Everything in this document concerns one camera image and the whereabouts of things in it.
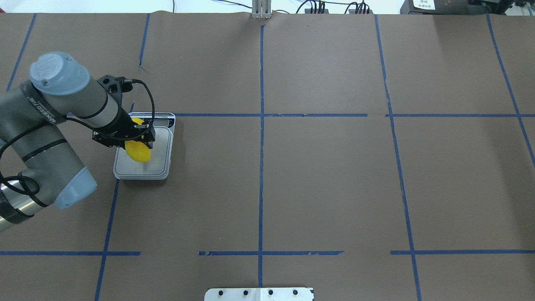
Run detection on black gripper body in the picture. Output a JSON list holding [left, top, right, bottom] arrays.
[[92, 110, 155, 148]]

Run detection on yellow mango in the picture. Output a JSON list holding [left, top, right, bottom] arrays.
[[124, 140, 151, 163]]

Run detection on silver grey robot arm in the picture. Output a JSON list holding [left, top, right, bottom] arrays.
[[0, 51, 155, 231]]

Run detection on silver kitchen scale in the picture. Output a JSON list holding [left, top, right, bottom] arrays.
[[113, 112, 176, 180]]

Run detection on brown paper table cover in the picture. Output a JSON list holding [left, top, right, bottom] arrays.
[[1, 12, 534, 301]]

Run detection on black computer box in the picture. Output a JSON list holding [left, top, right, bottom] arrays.
[[400, 0, 470, 15]]

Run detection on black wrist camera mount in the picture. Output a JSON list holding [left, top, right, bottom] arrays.
[[97, 75, 132, 107]]

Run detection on aluminium frame post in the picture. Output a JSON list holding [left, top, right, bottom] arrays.
[[252, 0, 273, 19]]

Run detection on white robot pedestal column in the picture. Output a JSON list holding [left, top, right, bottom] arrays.
[[204, 287, 315, 301]]

